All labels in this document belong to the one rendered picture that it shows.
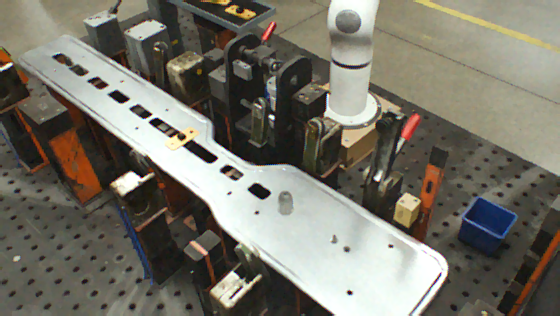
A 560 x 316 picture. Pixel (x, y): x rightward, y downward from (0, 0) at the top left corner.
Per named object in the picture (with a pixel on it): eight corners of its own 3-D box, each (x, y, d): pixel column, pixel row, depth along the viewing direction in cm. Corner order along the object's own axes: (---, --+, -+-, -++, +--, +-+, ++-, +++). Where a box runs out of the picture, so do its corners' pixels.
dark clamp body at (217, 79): (216, 177, 148) (194, 74, 121) (246, 155, 154) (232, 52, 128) (239, 194, 142) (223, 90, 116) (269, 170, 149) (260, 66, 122)
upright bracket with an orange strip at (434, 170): (395, 294, 116) (431, 144, 81) (398, 291, 117) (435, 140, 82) (406, 302, 114) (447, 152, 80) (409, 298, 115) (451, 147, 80)
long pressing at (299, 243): (4, 63, 147) (2, 59, 145) (70, 34, 158) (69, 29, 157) (389, 360, 76) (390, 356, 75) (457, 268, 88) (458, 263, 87)
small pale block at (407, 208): (377, 300, 115) (395, 202, 90) (385, 290, 117) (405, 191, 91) (390, 309, 113) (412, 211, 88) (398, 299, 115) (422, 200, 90)
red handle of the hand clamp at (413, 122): (365, 175, 95) (407, 109, 95) (368, 178, 97) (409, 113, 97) (383, 185, 93) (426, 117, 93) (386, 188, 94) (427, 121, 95)
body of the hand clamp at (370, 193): (352, 272, 121) (362, 177, 96) (368, 255, 124) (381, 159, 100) (372, 286, 118) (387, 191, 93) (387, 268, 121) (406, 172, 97)
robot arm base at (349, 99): (340, 82, 161) (344, 33, 148) (388, 104, 152) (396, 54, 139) (305, 109, 152) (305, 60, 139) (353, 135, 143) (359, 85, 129)
